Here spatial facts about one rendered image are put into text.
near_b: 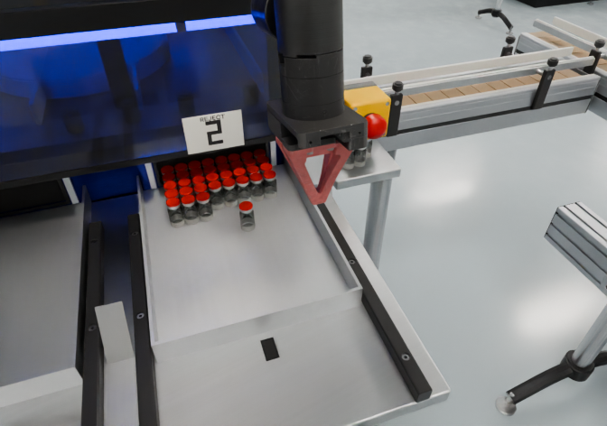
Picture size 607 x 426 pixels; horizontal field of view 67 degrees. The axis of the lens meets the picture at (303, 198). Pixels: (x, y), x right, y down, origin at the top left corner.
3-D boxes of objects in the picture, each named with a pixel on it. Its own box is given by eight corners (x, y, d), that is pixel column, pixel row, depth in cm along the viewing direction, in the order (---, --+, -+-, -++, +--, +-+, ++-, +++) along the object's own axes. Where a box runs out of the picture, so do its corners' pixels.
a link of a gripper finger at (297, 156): (331, 177, 52) (328, 97, 48) (358, 206, 46) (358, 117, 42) (274, 189, 50) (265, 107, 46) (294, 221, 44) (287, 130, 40)
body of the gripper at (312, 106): (325, 108, 48) (323, 35, 45) (369, 141, 40) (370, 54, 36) (266, 118, 47) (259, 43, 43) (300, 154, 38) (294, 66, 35)
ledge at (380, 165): (311, 149, 92) (311, 142, 91) (368, 138, 95) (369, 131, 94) (336, 189, 82) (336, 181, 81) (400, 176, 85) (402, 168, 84)
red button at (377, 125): (355, 132, 76) (357, 110, 73) (378, 128, 77) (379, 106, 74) (365, 143, 73) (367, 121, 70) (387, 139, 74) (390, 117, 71)
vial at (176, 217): (170, 220, 72) (164, 199, 69) (184, 217, 73) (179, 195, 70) (172, 229, 71) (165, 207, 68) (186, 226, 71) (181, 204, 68)
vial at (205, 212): (199, 215, 73) (194, 192, 71) (212, 212, 74) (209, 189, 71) (200, 224, 72) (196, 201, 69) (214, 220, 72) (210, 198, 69)
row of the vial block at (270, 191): (168, 212, 74) (163, 189, 71) (275, 190, 78) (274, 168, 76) (170, 220, 72) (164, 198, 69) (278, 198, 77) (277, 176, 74)
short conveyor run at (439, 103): (315, 171, 90) (316, 97, 80) (292, 132, 101) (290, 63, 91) (591, 115, 107) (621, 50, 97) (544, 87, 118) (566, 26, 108)
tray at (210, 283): (141, 191, 78) (135, 175, 76) (285, 164, 85) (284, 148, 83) (157, 363, 53) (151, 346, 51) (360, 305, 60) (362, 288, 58)
